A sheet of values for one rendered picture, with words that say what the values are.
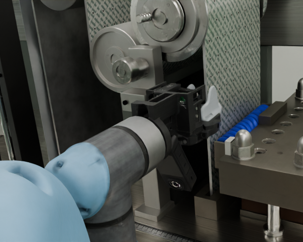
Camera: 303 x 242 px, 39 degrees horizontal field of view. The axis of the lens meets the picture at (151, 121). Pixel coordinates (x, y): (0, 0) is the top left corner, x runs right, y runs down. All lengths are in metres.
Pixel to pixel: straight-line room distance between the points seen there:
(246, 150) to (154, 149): 0.20
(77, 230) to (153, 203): 0.64
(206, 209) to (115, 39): 0.34
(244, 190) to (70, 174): 0.33
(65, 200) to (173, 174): 0.50
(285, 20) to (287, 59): 2.52
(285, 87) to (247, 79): 2.69
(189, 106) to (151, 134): 0.09
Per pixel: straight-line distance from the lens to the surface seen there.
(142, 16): 0.68
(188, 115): 0.60
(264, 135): 0.78
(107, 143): 0.49
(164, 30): 0.69
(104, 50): 0.81
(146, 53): 0.70
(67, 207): 0.16
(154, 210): 0.80
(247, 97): 0.87
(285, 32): 0.98
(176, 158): 0.61
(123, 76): 0.68
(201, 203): 0.77
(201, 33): 0.68
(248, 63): 0.86
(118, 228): 0.51
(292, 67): 3.50
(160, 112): 0.56
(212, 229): 0.76
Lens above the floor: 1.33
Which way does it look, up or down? 19 degrees down
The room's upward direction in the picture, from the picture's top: 6 degrees counter-clockwise
